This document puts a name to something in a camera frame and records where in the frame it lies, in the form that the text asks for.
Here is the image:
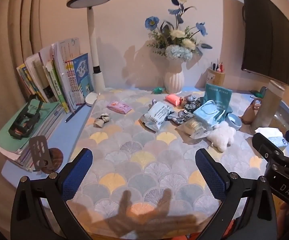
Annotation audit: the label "round glass plate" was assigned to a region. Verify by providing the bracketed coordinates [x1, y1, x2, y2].
[272, 100, 289, 140]

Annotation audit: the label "blue face masks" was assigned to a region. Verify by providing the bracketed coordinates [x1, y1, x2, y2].
[193, 100, 226, 128]

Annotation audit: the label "white desk lamp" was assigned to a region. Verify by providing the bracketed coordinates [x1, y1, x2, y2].
[66, 0, 112, 107]

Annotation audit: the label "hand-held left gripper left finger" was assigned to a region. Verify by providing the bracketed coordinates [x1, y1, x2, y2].
[11, 148, 93, 240]

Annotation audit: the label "light blue tape roll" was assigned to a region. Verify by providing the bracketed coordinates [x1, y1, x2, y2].
[227, 113, 242, 130]

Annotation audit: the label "bunch of pens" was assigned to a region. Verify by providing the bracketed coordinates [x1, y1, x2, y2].
[211, 59, 224, 72]

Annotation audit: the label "metal phone stand wooden base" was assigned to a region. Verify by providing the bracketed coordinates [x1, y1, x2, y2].
[29, 135, 63, 174]

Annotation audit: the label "beige thermos bottle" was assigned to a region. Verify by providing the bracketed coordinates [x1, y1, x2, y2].
[250, 80, 285, 133]

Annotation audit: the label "teal paper bag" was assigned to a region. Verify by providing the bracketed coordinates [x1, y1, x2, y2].
[203, 83, 233, 120]

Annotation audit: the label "dark blue pen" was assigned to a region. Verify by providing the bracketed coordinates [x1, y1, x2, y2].
[65, 104, 86, 123]

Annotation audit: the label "pink tissue packet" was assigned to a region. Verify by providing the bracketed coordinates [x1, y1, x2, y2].
[107, 101, 132, 114]

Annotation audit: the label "wooden pen holder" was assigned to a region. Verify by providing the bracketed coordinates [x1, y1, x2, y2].
[208, 67, 225, 87]

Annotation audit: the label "fan patterned table mat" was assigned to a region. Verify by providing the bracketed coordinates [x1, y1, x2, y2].
[41, 87, 267, 233]

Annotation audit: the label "black curved television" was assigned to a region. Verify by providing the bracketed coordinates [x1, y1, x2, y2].
[240, 0, 289, 89]

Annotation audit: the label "pink clay packet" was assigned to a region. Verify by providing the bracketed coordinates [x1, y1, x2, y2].
[165, 93, 182, 105]

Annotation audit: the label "blue white wet wipes pack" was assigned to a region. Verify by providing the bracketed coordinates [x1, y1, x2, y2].
[141, 100, 176, 132]

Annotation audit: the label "white tissue pack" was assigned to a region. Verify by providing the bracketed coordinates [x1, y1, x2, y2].
[255, 127, 289, 148]

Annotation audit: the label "blue and white flower bouquet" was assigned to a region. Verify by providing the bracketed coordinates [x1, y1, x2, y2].
[144, 0, 213, 63]

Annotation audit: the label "row of upright books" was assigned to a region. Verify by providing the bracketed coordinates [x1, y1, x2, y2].
[16, 38, 95, 113]

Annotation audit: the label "clear cotton pad packet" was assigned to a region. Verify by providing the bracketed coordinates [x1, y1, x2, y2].
[177, 117, 214, 139]

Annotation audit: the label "beige curtain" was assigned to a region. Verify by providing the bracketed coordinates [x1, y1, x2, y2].
[0, 0, 42, 100]

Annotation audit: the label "white ribbed vase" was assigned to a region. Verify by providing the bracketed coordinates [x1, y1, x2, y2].
[164, 61, 184, 94]

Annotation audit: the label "white plush toy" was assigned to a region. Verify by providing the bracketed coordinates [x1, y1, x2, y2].
[207, 121, 236, 152]

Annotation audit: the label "black plastic frame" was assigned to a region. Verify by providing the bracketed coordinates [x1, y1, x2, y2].
[8, 94, 43, 140]

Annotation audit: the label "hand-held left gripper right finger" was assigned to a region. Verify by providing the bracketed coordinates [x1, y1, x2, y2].
[195, 148, 279, 240]

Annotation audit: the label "stack of flat books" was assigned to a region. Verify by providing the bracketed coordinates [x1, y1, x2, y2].
[0, 100, 65, 172]

